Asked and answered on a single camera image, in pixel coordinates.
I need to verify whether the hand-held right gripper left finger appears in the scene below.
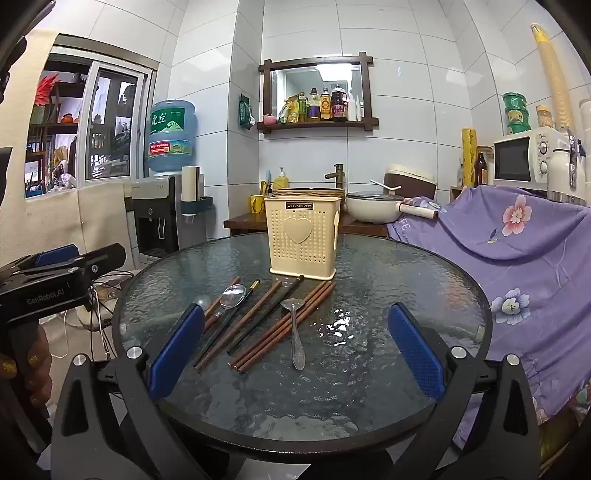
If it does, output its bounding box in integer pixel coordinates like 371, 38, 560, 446
50, 302, 232, 480

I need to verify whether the brown and cream rice cooker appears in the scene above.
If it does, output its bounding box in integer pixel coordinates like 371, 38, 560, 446
384, 165, 437, 201

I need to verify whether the white floor fan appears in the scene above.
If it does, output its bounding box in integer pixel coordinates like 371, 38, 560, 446
76, 272, 137, 333

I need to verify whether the yellow roll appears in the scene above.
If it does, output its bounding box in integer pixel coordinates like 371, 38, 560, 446
462, 128, 477, 188

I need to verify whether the purple floral cloth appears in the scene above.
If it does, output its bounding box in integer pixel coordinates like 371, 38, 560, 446
387, 184, 591, 455

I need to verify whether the small metal spoon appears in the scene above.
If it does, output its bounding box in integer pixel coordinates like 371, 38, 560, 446
280, 298, 308, 371

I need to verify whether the water dispenser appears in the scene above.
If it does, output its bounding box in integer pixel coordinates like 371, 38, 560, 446
126, 174, 208, 268

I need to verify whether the white paper cup stack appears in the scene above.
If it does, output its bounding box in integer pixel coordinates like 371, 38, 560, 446
181, 166, 200, 204

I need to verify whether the dark wooden framed wall shelf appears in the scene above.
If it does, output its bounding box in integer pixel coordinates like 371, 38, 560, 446
257, 52, 379, 134

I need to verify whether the green hanging packet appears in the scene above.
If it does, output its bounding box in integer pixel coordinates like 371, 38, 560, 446
238, 93, 256, 130

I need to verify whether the white kettle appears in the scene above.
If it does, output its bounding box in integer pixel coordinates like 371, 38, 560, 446
547, 134, 587, 204

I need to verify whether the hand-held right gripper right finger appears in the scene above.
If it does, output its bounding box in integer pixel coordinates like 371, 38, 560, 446
387, 302, 542, 480

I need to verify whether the white microwave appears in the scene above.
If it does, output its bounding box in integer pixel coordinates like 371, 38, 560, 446
493, 128, 573, 188

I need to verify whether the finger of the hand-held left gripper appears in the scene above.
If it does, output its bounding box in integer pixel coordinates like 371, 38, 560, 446
0, 244, 81, 278
18, 243, 127, 291

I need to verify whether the stack of green containers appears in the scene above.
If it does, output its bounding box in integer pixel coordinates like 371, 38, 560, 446
502, 91, 529, 136

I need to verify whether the blue water jug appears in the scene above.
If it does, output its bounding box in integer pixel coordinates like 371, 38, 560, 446
147, 99, 200, 178

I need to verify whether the aluminium sliding window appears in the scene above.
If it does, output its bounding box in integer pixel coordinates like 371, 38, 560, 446
25, 46, 155, 199

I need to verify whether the dark soy sauce bottle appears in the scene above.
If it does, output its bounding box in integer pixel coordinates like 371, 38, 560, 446
331, 83, 349, 122

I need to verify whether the cream pot with glass lid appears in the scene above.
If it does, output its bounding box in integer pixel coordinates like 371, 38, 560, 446
345, 190, 407, 225

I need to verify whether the cream perforated utensil holder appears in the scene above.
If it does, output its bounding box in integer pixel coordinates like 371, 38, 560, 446
264, 196, 343, 281

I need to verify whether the long cream cup stack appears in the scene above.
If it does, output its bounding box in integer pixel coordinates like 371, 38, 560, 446
530, 23, 575, 134

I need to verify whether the wooden side table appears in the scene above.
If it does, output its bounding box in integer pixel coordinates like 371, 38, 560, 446
224, 212, 389, 238

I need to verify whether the person's left hand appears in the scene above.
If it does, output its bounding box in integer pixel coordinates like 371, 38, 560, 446
0, 330, 52, 409

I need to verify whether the large metal spoon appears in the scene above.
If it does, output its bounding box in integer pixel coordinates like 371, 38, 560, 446
203, 284, 247, 330

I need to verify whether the black chopstick gold patterned band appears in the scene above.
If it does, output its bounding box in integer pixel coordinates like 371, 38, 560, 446
192, 279, 262, 367

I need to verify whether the brown wooden chopstick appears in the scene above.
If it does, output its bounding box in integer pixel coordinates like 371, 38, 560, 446
203, 275, 242, 330
235, 281, 332, 371
228, 281, 326, 368
198, 280, 283, 372
244, 283, 337, 374
194, 279, 280, 368

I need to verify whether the black chopstick thin gold ring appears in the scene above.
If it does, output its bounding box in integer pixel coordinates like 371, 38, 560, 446
226, 274, 305, 356

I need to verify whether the teal wall holder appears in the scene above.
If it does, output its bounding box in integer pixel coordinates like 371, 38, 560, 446
180, 196, 214, 217

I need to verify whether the wicker basket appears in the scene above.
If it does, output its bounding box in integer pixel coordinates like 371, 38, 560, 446
272, 186, 346, 199

